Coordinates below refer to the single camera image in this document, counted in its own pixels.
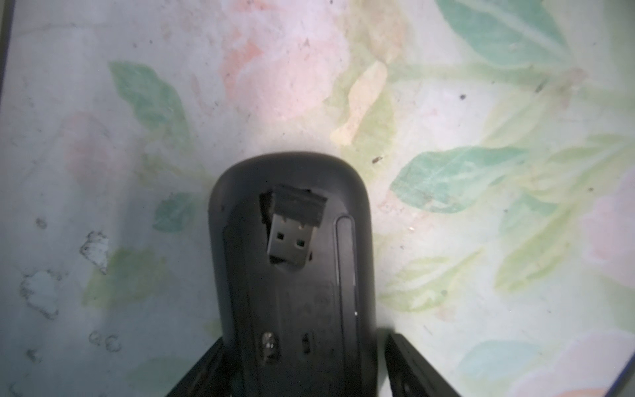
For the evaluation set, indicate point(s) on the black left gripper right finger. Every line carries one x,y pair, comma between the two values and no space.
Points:
410,374

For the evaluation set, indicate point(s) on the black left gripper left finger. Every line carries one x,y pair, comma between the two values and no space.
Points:
207,378

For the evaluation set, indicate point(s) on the silver open laptop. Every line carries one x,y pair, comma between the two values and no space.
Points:
624,386

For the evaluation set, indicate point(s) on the black wireless mouse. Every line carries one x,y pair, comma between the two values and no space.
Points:
295,332

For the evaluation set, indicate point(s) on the black usb mouse receiver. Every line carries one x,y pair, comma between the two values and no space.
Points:
291,216

